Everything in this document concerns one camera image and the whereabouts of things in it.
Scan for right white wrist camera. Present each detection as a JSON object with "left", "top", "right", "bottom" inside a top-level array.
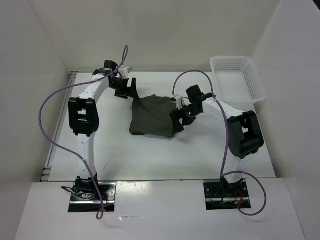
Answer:
[{"left": 170, "top": 94, "right": 186, "bottom": 110}]

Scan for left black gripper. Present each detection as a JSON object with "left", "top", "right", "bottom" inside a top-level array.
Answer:
[{"left": 109, "top": 76, "right": 139, "bottom": 100}]

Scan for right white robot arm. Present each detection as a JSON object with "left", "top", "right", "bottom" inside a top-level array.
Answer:
[{"left": 170, "top": 85, "right": 264, "bottom": 197}]

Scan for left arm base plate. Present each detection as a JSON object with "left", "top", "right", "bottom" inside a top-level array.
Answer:
[{"left": 65, "top": 182, "right": 117, "bottom": 213}]

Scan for white plastic basket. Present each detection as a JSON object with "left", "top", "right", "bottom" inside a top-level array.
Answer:
[{"left": 209, "top": 56, "right": 267, "bottom": 104}]

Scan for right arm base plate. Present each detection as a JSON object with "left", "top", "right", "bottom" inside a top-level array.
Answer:
[{"left": 203, "top": 179, "right": 252, "bottom": 211}]

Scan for olive green shorts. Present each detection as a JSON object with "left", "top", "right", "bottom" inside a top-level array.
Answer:
[{"left": 129, "top": 94, "right": 176, "bottom": 139}]

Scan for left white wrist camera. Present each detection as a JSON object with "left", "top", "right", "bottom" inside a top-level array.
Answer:
[{"left": 118, "top": 66, "right": 133, "bottom": 79}]

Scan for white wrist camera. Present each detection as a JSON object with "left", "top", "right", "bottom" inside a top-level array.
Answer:
[
  {"left": 118, "top": 66, "right": 133, "bottom": 79},
  {"left": 170, "top": 94, "right": 186, "bottom": 110}
]

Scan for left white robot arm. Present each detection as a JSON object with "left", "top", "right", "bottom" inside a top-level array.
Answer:
[{"left": 68, "top": 60, "right": 139, "bottom": 200}]

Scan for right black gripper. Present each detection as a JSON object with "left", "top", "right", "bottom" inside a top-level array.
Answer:
[{"left": 170, "top": 103, "right": 202, "bottom": 134}]

